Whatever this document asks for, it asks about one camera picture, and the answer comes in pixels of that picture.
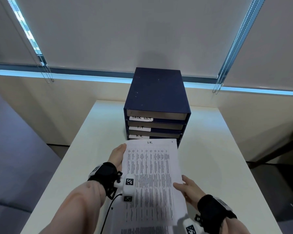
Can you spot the person's left hand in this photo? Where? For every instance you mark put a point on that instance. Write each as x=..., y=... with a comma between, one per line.
x=115, y=157

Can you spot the person's right hand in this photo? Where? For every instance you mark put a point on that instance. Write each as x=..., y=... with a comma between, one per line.
x=193, y=191

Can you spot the person's right thumb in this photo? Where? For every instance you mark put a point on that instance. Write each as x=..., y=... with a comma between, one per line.
x=178, y=186

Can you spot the person's left thumb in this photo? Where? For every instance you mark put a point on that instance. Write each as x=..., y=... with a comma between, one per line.
x=120, y=151

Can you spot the printed white paper sheet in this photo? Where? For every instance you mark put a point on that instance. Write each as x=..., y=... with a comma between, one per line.
x=146, y=230
x=151, y=177

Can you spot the person's right forearm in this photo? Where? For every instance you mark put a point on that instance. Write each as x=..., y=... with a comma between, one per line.
x=234, y=227

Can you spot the person's left forearm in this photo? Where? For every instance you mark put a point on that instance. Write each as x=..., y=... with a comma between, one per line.
x=78, y=209

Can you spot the white paper label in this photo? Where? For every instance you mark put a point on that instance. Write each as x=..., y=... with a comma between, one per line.
x=141, y=118
x=138, y=136
x=139, y=128

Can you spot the dark blue document shelf cabinet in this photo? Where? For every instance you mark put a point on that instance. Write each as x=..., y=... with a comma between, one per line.
x=157, y=90

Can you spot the window glass strip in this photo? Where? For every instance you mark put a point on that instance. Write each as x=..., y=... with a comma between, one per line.
x=88, y=75

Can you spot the wide grey roller blind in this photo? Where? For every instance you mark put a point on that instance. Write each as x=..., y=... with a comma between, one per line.
x=127, y=31

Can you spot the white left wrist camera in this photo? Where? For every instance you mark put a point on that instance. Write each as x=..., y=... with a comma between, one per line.
x=127, y=186

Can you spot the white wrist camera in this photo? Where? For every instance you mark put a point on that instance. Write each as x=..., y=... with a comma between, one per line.
x=191, y=227
x=127, y=186

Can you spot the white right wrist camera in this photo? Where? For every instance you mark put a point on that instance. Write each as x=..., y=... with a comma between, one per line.
x=191, y=227

